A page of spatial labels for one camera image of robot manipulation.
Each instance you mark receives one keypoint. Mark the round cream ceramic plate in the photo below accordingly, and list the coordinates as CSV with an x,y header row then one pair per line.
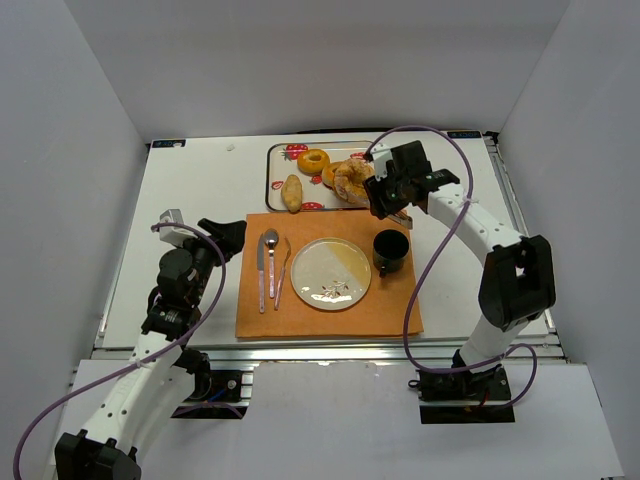
x,y
331,274

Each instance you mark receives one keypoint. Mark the dark green mug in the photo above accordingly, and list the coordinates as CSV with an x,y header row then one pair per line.
x,y
390,249

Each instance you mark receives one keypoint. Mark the aluminium frame rail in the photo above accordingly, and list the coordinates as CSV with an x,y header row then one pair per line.
x,y
247,355

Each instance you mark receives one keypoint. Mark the spoon with pink handle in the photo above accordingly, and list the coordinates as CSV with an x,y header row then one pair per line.
x,y
271,239

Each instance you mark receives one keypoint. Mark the metal kitchen tongs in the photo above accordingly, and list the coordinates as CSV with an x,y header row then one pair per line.
x,y
401,218

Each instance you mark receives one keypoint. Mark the orange glazed ring donut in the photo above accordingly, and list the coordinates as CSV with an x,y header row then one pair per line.
x,y
312,161

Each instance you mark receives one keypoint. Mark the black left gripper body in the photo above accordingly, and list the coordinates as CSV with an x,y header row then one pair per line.
x,y
210,240

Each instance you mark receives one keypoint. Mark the rose gold fork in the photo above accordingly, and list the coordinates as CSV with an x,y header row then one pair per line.
x,y
281,278

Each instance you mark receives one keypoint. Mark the orange cloth placemat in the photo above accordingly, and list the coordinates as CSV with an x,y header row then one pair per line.
x,y
379,314

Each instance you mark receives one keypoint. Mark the black table corner label left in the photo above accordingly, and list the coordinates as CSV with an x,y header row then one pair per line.
x,y
168,143

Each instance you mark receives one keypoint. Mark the black table corner label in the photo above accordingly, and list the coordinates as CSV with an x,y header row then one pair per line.
x,y
168,143
464,134

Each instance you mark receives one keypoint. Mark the pale ring donut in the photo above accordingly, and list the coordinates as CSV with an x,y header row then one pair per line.
x,y
328,174

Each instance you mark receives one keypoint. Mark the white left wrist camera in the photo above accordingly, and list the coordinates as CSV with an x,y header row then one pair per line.
x,y
169,228

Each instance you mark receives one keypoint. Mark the knife with pink handle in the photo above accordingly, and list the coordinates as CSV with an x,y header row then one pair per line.
x,y
261,274

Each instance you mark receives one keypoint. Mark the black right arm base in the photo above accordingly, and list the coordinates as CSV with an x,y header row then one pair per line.
x,y
464,394

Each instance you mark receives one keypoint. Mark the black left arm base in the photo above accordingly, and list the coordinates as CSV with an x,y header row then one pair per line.
x,y
217,394

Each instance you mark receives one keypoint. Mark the black table corner label right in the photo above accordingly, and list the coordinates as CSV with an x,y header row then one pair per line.
x,y
464,134

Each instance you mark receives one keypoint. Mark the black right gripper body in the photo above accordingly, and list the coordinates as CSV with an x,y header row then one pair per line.
x,y
379,198

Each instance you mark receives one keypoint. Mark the large sugar-crusted bundt bread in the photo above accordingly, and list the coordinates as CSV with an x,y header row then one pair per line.
x,y
349,181

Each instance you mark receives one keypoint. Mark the oblong baked bread roll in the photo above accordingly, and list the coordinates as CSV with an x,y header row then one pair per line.
x,y
292,193

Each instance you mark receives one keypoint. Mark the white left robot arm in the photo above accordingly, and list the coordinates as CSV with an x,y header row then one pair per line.
x,y
162,371

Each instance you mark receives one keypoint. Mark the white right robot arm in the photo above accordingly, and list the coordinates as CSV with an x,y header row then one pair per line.
x,y
517,283

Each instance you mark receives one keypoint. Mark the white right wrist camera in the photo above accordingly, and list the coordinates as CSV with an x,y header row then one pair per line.
x,y
378,155

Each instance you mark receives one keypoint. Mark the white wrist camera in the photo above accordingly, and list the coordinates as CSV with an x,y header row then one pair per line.
x,y
378,155
169,228

